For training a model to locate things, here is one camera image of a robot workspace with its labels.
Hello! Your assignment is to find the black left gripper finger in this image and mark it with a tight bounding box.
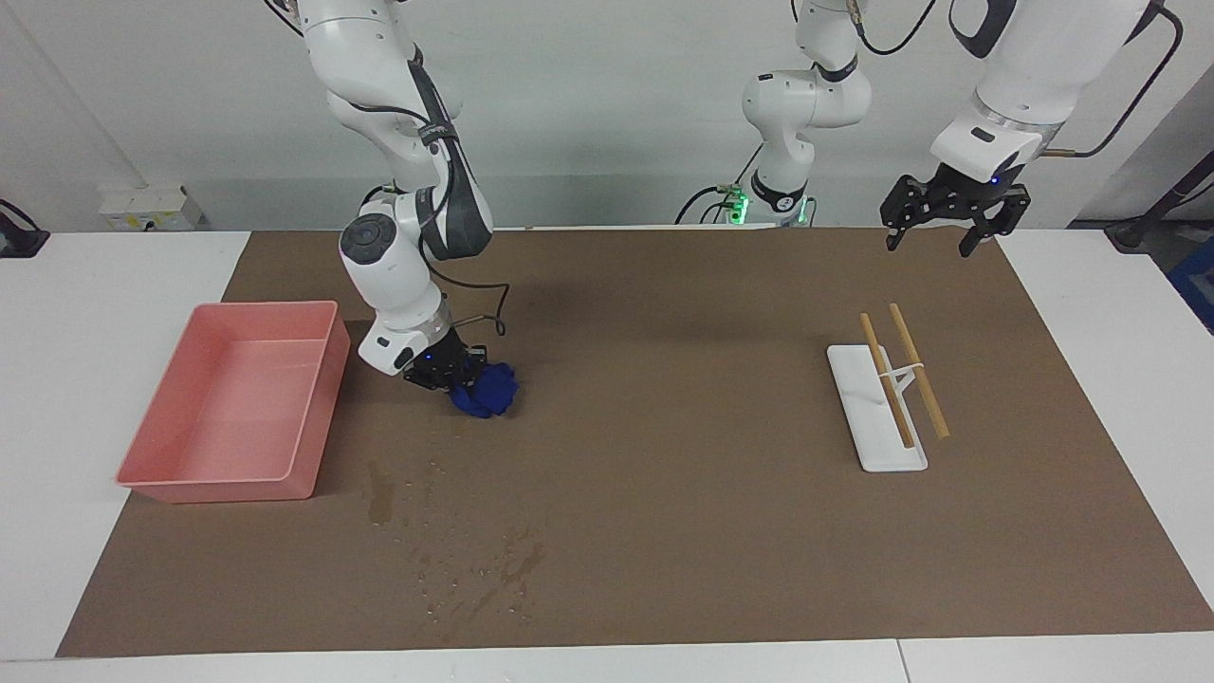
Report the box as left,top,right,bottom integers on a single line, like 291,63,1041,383
882,175,940,251
960,185,1030,259

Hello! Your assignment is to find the blue microfiber towel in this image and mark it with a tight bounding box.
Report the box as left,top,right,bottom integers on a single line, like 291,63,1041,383
448,361,520,420

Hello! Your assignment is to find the black stand leg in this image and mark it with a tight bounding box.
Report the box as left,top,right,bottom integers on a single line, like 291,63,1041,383
1070,152,1214,252

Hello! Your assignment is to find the brown table mat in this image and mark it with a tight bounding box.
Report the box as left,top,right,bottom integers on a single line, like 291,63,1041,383
55,226,1214,658

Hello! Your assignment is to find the blue crate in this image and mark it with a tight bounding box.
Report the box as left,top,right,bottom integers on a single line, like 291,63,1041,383
1168,242,1214,333

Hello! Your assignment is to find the wooden dowel rod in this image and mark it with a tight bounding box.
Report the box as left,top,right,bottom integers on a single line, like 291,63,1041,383
888,304,950,440
859,313,915,450

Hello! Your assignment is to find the pink plastic bin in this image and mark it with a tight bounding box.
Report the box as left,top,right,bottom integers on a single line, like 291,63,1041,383
116,301,352,504

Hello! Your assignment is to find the white rack with wooden rods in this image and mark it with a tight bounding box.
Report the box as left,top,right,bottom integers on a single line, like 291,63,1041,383
826,343,929,473

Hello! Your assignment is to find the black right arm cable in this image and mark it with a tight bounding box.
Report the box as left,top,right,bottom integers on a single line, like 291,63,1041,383
337,90,511,338

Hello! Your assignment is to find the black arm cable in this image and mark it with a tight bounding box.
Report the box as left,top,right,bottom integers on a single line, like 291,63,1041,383
337,90,511,338
1043,0,1185,159

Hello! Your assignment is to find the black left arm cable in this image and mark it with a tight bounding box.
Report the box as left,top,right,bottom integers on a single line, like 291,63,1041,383
1043,0,1185,159

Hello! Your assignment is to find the white wall socket box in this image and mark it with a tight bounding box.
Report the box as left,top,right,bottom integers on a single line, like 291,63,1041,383
100,185,203,231

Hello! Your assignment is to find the black clamp mount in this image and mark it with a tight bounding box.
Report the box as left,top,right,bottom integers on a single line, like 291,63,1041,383
0,199,50,259

